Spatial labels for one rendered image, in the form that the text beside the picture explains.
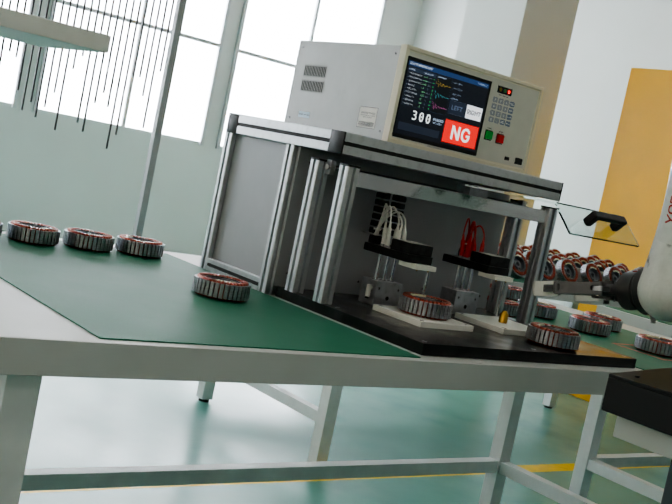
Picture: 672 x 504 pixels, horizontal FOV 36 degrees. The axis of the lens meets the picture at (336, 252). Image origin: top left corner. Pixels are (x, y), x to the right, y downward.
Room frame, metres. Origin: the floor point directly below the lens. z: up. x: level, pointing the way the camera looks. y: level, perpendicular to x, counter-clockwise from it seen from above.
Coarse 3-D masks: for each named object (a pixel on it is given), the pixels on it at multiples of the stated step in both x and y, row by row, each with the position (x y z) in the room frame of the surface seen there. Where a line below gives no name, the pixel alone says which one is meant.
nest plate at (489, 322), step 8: (456, 312) 2.25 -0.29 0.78; (464, 320) 2.23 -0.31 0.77; (472, 320) 2.21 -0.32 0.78; (480, 320) 2.20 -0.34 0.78; (488, 320) 2.23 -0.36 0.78; (496, 320) 2.26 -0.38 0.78; (488, 328) 2.17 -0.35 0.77; (496, 328) 2.15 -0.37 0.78; (504, 328) 2.15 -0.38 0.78; (512, 328) 2.17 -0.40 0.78; (520, 328) 2.20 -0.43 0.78
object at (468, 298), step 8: (448, 288) 2.33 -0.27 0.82; (456, 288) 2.36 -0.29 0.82; (440, 296) 2.35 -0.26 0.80; (448, 296) 2.33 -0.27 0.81; (456, 296) 2.31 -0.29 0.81; (464, 296) 2.33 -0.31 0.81; (472, 296) 2.35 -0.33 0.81; (456, 304) 2.32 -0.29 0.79; (464, 304) 2.33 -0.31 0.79; (472, 304) 2.35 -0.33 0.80; (464, 312) 2.34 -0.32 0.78; (472, 312) 2.35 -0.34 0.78
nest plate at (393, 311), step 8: (376, 304) 2.10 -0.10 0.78; (384, 312) 2.07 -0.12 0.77; (392, 312) 2.05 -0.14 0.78; (400, 312) 2.05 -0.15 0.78; (408, 320) 2.01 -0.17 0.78; (416, 320) 2.00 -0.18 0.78; (424, 320) 2.01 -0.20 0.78; (432, 320) 2.03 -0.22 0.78; (448, 320) 2.09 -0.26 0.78; (456, 320) 2.11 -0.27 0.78; (440, 328) 2.02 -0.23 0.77; (448, 328) 2.03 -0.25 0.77; (456, 328) 2.05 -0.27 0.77; (464, 328) 2.06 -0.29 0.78; (472, 328) 2.08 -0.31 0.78
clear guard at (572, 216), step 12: (504, 192) 2.26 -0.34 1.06; (564, 204) 2.16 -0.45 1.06; (564, 216) 2.13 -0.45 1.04; (576, 216) 2.16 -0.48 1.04; (576, 228) 2.12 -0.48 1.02; (588, 228) 2.16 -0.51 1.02; (600, 228) 2.19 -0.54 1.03; (624, 228) 2.26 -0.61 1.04; (612, 240) 2.19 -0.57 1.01; (624, 240) 2.22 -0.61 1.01
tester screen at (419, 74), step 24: (408, 72) 2.15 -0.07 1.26; (432, 72) 2.19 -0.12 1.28; (408, 96) 2.16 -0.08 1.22; (432, 96) 2.20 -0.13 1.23; (456, 96) 2.24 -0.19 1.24; (480, 96) 2.29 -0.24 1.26; (408, 120) 2.17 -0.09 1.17; (432, 120) 2.21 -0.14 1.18; (456, 120) 2.25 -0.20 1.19; (480, 120) 2.30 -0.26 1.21
